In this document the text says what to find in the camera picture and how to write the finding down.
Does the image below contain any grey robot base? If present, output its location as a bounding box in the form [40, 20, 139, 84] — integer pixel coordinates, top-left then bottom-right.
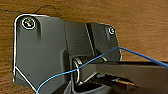
[12, 14, 123, 94]

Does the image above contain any blue cable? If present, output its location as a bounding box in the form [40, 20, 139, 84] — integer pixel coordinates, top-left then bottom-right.
[35, 46, 168, 94]

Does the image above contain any thin black cable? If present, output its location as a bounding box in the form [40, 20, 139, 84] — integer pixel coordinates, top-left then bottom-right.
[0, 4, 60, 16]

